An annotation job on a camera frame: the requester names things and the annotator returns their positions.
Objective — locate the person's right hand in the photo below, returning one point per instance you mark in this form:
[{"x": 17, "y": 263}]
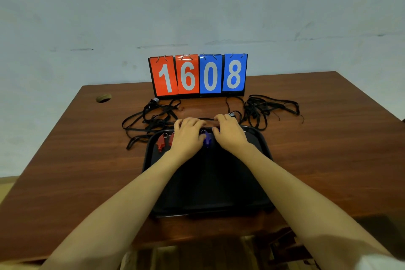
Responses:
[{"x": 232, "y": 137}]

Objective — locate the person's left hand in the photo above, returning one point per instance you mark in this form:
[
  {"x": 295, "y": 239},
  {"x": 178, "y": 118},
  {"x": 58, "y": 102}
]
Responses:
[{"x": 186, "y": 140}]

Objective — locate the person's left little finger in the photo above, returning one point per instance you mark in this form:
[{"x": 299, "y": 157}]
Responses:
[{"x": 177, "y": 124}]

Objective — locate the person's right middle finger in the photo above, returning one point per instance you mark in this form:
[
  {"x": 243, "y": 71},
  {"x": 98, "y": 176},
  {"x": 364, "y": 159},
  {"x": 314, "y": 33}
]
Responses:
[{"x": 227, "y": 118}]

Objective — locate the person's right thumb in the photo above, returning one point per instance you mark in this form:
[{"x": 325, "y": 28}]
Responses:
[{"x": 216, "y": 133}]

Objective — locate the person's left middle finger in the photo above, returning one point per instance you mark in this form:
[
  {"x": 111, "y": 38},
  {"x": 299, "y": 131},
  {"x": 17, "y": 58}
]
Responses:
[{"x": 190, "y": 121}]

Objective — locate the person's left forearm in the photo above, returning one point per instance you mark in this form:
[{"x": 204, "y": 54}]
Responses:
[{"x": 120, "y": 216}]

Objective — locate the person's right forearm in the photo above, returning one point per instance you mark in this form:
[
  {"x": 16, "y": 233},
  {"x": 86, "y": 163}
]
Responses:
[{"x": 303, "y": 209}]

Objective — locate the blue whistle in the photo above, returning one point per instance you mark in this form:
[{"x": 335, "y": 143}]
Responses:
[{"x": 207, "y": 139}]

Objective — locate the red whistle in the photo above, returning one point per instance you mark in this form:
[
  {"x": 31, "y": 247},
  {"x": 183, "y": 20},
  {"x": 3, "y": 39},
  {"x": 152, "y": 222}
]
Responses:
[
  {"x": 171, "y": 139},
  {"x": 161, "y": 143}
]

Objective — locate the black flip scoreboard stand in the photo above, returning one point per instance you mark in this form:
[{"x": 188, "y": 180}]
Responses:
[{"x": 199, "y": 94}]

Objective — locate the blue flip number card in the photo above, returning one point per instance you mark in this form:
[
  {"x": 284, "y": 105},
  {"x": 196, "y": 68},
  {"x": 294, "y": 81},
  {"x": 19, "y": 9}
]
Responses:
[
  {"x": 234, "y": 72},
  {"x": 210, "y": 73}
]

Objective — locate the black plastic tray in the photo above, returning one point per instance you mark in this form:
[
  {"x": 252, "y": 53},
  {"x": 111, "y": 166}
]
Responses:
[{"x": 215, "y": 181}]

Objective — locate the red flip number card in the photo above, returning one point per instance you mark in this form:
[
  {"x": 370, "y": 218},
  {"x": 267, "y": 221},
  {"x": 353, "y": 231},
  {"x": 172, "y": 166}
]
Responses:
[
  {"x": 163, "y": 76},
  {"x": 187, "y": 74}
]

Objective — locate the white sleeve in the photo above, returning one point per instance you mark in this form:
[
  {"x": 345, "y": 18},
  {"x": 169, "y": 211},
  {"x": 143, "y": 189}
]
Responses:
[{"x": 381, "y": 262}]

